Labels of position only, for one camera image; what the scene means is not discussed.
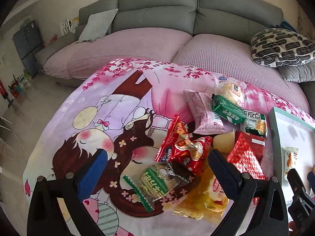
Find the red cartoon snack bag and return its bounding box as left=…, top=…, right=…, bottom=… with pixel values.
left=154, top=114, right=213, bottom=176

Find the green round cake packet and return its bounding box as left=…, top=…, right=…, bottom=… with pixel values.
left=122, top=161, right=193, bottom=213

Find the orange snack packet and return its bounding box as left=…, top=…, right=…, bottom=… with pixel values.
left=283, top=147, right=298, bottom=181

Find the mint green tray box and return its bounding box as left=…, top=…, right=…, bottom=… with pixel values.
left=268, top=107, right=314, bottom=207

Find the yellow cake packet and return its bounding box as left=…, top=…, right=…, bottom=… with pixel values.
left=173, top=162, right=229, bottom=225

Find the red patterned snack packet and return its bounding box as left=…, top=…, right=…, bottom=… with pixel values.
left=226, top=130, right=267, bottom=206

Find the small green clear packet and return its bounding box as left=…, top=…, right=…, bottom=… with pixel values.
left=240, top=109, right=268, bottom=139

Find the pink snack packet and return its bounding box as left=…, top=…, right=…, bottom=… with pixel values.
left=183, top=89, right=226, bottom=135

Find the grey velvet pillow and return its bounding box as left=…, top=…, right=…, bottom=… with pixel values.
left=277, top=60, right=315, bottom=83

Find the dark green snack packet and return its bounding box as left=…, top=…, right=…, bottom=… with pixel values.
left=211, top=94, right=246, bottom=125

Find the clear round pastry packet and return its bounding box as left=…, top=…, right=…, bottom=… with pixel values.
left=215, top=76, right=247, bottom=107

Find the black white patterned pillow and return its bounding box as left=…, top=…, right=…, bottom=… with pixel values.
left=250, top=28, right=314, bottom=68

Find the pink cartoon blanket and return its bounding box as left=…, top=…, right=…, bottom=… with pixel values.
left=23, top=58, right=314, bottom=235

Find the pink checked sofa cover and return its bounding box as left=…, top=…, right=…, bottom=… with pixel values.
left=36, top=28, right=311, bottom=113

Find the dark grey cabinet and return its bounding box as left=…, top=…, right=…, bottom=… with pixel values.
left=13, top=21, right=44, bottom=78

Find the light grey pillow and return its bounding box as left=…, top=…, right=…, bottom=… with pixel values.
left=79, top=9, right=118, bottom=43

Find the grey sofa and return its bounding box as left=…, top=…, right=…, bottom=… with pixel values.
left=35, top=0, right=315, bottom=109

